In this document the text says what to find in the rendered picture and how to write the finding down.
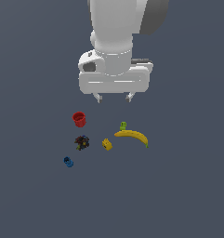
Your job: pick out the small green block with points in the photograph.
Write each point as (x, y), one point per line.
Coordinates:
(123, 125)

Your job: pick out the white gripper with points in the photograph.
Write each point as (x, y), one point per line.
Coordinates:
(113, 79)

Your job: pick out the small yellow block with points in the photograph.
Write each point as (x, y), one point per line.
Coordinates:
(107, 144)

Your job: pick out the dark multicoloured toy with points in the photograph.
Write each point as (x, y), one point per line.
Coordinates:
(82, 142)

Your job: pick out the yellow banana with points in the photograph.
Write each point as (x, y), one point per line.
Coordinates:
(133, 135)

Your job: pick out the small blue block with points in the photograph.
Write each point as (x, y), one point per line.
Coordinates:
(68, 161)

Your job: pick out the red cup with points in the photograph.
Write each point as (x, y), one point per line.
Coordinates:
(79, 119)

